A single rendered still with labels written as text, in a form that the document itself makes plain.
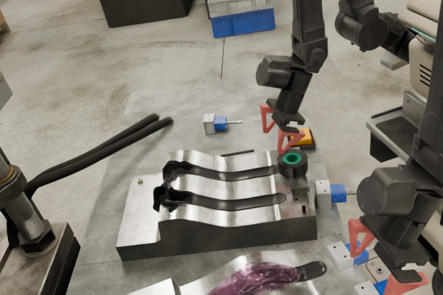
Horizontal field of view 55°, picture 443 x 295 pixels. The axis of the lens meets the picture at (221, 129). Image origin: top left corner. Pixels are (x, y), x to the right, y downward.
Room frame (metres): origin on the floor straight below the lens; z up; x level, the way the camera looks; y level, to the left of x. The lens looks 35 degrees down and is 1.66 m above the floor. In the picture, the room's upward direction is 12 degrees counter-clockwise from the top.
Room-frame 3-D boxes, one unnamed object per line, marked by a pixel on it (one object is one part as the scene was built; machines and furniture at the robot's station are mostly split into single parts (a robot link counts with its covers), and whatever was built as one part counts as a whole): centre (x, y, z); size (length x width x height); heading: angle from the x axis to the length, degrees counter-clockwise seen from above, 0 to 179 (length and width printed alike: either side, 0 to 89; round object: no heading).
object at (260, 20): (4.00, -0.43, 0.11); 0.61 x 0.41 x 0.22; 81
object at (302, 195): (0.74, -0.16, 0.87); 0.05 x 0.05 x 0.04; 84
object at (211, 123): (1.22, -0.01, 0.83); 0.13 x 0.05 x 0.05; 76
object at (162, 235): (0.83, 0.06, 0.87); 0.50 x 0.26 x 0.14; 84
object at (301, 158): (0.85, -0.17, 0.91); 0.08 x 0.08 x 0.04
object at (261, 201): (0.82, 0.04, 0.92); 0.35 x 0.16 x 0.09; 84
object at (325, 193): (0.78, -0.28, 0.83); 0.13 x 0.05 x 0.05; 78
